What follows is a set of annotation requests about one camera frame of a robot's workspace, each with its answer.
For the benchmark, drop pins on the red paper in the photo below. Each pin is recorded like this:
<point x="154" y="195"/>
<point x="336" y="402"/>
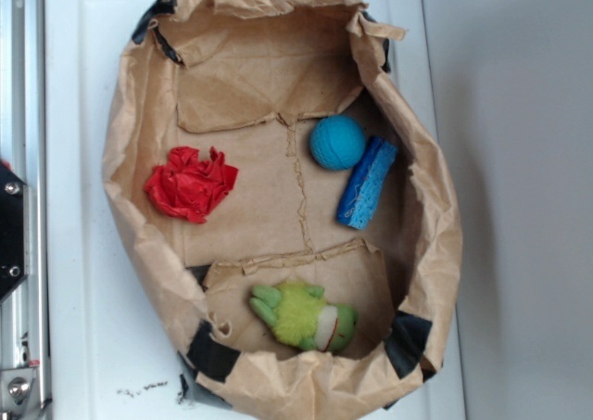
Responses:
<point x="188" y="187"/>

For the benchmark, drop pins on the brown paper-lined bin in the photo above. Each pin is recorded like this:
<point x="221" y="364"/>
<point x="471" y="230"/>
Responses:
<point x="251" y="78"/>

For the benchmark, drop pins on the blue rubber ball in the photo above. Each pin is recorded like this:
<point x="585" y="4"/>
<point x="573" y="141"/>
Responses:
<point x="337" y="143"/>

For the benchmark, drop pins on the blue sponge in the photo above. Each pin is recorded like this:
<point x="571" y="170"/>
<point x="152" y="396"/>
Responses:
<point x="360" y="199"/>

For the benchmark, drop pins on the green plush frog toy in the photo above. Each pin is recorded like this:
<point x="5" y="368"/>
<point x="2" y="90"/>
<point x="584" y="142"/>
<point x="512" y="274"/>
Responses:
<point x="299" y="316"/>

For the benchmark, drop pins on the black mounting plate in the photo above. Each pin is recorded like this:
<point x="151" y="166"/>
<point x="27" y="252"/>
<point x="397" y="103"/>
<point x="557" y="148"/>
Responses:
<point x="12" y="231"/>

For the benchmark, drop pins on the aluminium frame rail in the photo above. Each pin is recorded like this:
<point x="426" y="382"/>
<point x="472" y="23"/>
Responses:
<point x="25" y="362"/>

